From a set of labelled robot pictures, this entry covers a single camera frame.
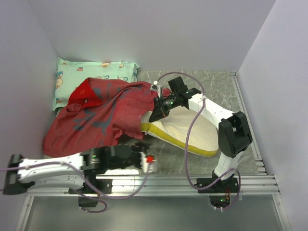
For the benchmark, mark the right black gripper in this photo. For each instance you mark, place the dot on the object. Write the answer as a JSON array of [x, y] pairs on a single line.
[[157, 114]]

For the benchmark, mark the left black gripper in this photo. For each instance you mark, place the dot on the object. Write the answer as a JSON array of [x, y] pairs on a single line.
[[143, 147]]

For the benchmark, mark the red patterned pillowcase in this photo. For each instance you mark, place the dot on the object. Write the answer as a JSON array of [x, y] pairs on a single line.
[[98, 113]]

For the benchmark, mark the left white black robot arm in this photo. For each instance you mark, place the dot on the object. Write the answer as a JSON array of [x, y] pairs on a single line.
[[77, 172]]

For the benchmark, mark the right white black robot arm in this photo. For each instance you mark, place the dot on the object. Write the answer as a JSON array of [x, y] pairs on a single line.
[[234, 135]]

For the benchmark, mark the mint green cartoon pillow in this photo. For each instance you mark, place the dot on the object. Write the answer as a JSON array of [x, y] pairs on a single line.
[[69, 75]]

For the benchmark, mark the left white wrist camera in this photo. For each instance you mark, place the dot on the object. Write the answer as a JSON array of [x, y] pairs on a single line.
[[148, 163]]

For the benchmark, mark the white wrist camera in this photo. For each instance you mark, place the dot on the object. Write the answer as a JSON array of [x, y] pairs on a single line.
[[155, 86], [148, 163]]

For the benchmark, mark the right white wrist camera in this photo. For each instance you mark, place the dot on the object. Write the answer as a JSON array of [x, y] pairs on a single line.
[[155, 86]]

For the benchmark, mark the aluminium front rail frame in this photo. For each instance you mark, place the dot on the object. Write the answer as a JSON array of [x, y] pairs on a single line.
[[166, 203]]

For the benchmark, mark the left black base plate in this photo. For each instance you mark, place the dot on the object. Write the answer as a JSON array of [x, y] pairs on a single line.
[[88, 198]]

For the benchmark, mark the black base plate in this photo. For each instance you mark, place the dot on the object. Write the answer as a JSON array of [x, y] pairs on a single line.
[[229, 190], [88, 198]]

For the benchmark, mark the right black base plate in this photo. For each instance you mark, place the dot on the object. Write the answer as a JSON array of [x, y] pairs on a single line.
[[229, 190]]

